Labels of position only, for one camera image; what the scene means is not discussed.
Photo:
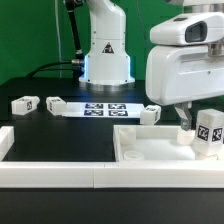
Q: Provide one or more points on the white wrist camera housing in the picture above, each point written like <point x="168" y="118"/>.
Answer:
<point x="189" y="29"/>

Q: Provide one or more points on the white sheet with markers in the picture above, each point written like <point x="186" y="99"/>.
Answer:
<point x="103" y="110"/>

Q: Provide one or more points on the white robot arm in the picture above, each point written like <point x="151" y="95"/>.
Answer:
<point x="99" y="28"/>

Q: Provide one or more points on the white square table top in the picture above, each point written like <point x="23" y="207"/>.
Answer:
<point x="156" y="143"/>

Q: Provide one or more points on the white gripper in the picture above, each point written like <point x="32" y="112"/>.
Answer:
<point x="179" y="75"/>

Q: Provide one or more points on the white U-shaped fence wall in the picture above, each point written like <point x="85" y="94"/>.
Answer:
<point x="116" y="174"/>

